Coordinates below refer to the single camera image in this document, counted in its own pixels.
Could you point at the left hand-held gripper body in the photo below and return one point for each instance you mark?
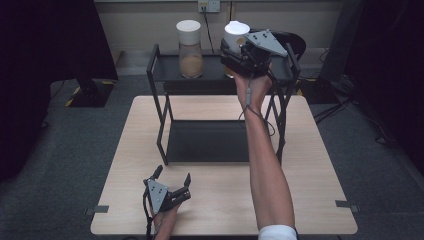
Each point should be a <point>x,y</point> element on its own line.
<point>158,195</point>

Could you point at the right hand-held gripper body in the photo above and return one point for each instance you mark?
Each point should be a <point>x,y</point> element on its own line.
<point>256,50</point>

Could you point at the white-lidded plastic cup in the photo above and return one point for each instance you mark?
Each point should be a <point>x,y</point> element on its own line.
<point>235,35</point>

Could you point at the glass jar with beige lid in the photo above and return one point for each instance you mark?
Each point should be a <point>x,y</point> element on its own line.
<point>190,50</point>

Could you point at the black metal two-tier shelf rack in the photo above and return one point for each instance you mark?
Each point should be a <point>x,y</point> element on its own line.
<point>200,140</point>

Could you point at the person's left hand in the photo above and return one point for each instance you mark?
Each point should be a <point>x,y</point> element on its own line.
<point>165,218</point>

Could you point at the person's right hand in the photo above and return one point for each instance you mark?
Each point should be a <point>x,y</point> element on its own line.
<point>255,90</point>

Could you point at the black chair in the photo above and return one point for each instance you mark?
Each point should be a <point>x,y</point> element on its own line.
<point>295,41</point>

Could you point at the black stand base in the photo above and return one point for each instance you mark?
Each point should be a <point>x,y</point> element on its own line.
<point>91,93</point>

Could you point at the white sleeve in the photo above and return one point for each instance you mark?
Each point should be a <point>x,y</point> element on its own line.
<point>277,233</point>

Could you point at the black curtain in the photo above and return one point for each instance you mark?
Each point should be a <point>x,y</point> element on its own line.
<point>40,66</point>
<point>393,66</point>

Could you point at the white wall socket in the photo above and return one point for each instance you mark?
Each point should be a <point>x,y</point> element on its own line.
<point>209,5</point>

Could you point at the grey table edge bracket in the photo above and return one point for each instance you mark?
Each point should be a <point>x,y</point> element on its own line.
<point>346,204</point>
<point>98,209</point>

